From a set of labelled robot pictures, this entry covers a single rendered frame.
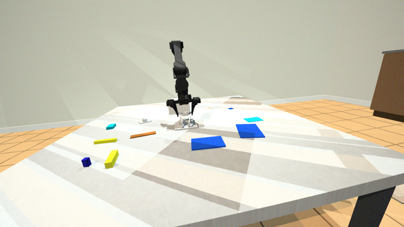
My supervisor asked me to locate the blue flat square plate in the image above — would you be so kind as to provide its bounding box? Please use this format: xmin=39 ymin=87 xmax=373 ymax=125
xmin=236 ymin=124 xmax=265 ymax=138

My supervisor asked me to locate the yellow rectangular block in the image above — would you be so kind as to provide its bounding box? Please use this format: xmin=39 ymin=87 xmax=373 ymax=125
xmin=104 ymin=150 xmax=119 ymax=169

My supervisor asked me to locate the yellow long bar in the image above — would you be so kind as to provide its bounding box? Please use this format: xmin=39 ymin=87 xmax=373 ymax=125
xmin=94 ymin=138 xmax=117 ymax=144

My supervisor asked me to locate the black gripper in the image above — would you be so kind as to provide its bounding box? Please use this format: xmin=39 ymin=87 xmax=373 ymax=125
xmin=166 ymin=89 xmax=201 ymax=116

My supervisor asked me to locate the blue flat rectangular plate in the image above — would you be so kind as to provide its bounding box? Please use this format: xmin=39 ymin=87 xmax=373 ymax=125
xmin=191 ymin=136 xmax=226 ymax=151

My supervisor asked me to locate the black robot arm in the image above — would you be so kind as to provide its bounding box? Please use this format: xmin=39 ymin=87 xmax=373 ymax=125
xmin=169 ymin=40 xmax=192 ymax=105

